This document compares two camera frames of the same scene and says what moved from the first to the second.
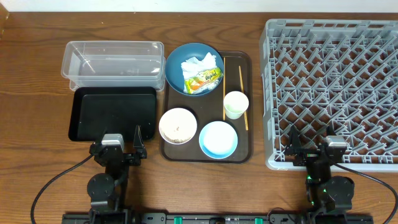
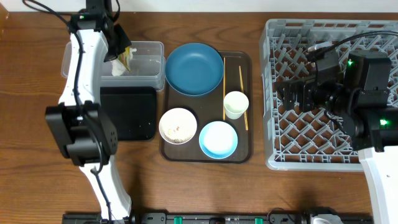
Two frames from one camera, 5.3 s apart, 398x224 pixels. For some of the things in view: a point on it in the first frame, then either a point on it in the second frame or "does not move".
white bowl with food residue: [178, 126] does not move
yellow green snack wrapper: [191, 84] -> [125, 58]
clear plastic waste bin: [114, 64] does not move
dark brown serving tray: [224, 117] does not move
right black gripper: [295, 148] -> [305, 87]
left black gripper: [140, 152] -> [125, 40]
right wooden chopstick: [245, 114] does not move
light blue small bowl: [218, 139] does not move
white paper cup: [235, 103] does not move
